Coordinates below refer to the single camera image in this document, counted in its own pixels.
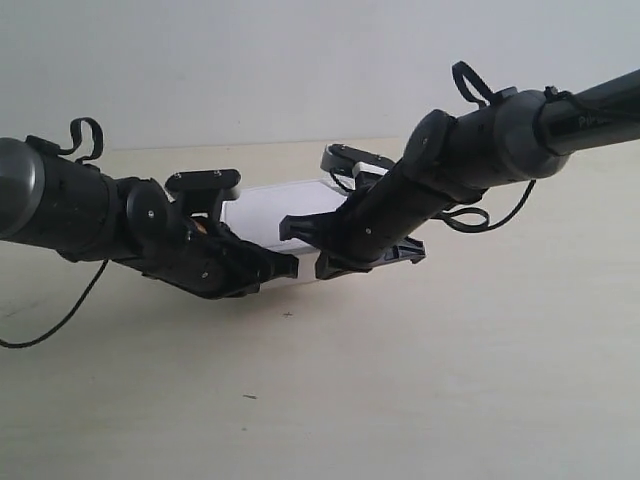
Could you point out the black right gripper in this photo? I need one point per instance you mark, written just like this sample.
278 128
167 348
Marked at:
375 217

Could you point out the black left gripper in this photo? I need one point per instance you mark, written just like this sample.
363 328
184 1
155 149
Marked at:
181 241

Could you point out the white lidded plastic container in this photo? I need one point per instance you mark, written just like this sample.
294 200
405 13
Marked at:
255 216

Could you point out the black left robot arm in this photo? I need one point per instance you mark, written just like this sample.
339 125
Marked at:
69 207

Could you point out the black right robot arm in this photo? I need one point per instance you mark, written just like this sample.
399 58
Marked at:
450 162

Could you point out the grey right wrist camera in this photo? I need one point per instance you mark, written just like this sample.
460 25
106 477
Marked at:
364 168

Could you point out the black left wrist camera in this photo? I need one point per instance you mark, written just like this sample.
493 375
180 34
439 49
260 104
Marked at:
205 183

